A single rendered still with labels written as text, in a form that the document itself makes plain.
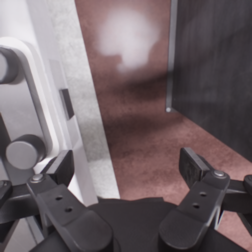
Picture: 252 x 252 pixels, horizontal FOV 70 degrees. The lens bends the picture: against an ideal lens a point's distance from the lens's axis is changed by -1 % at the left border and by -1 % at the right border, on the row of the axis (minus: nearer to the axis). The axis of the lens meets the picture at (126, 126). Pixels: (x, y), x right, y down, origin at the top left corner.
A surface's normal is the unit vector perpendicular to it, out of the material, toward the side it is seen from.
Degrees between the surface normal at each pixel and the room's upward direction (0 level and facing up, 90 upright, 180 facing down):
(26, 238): 0
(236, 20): 90
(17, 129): 0
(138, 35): 0
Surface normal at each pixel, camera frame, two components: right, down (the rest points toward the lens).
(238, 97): -1.00, 0.01
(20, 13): 0.03, 0.29
